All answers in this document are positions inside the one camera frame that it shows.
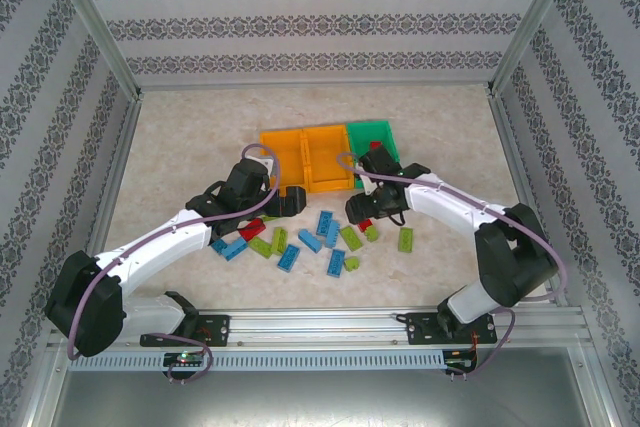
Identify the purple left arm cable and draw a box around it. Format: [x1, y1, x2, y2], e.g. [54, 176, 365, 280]
[66, 143, 281, 384]

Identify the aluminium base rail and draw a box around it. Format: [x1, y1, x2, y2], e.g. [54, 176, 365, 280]
[47, 307, 589, 349]

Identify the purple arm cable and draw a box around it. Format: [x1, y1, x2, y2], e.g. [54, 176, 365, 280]
[66, 143, 281, 384]
[335, 150, 569, 382]

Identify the orange plastic bin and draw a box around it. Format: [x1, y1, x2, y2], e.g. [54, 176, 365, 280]
[258, 128, 310, 190]
[301, 124, 358, 195]

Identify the metal front tray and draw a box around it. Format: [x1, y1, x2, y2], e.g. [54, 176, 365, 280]
[29, 369, 614, 427]

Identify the aluminium side rail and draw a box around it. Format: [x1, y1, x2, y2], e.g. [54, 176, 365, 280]
[487, 90, 569, 307]
[68, 95, 145, 312]

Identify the left circuit board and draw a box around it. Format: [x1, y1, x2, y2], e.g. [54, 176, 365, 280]
[164, 352, 207, 368]

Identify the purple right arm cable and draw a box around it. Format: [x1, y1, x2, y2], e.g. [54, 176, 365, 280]
[335, 150, 569, 382]

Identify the aluminium frame post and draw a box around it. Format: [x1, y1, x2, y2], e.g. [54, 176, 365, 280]
[40, 0, 145, 99]
[486, 0, 585, 97]

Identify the green plastic bin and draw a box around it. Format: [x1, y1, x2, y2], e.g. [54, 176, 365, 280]
[346, 118, 404, 176]

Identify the slotted grey cable duct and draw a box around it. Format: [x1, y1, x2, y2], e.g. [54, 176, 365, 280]
[66, 350, 447, 373]

